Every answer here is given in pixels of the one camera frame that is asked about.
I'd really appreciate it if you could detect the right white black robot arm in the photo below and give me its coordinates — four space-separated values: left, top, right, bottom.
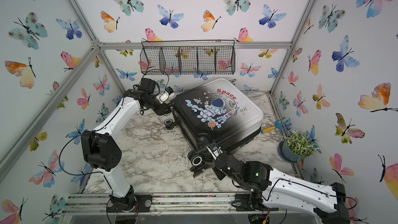
210 149 351 224

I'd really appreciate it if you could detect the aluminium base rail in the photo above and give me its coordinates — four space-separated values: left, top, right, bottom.
60 192 325 216

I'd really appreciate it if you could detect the blue yellow garden rake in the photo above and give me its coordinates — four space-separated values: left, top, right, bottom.
261 117 292 134

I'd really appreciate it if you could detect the black wire wall basket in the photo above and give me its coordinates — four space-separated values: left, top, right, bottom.
139 39 236 76

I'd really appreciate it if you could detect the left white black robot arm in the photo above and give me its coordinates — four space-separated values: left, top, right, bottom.
80 78 174 213

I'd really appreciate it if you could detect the flowering plant in grey pot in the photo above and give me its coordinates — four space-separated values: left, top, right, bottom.
278 131 317 163

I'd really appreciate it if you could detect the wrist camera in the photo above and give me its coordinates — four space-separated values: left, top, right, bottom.
207 142 223 160
156 87 175 104

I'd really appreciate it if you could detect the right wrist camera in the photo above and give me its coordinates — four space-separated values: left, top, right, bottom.
207 142 223 160

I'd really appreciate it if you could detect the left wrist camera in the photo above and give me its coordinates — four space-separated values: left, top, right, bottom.
156 87 175 104

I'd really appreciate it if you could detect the silver black space suitcase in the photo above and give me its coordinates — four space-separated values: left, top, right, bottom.
164 78 264 178

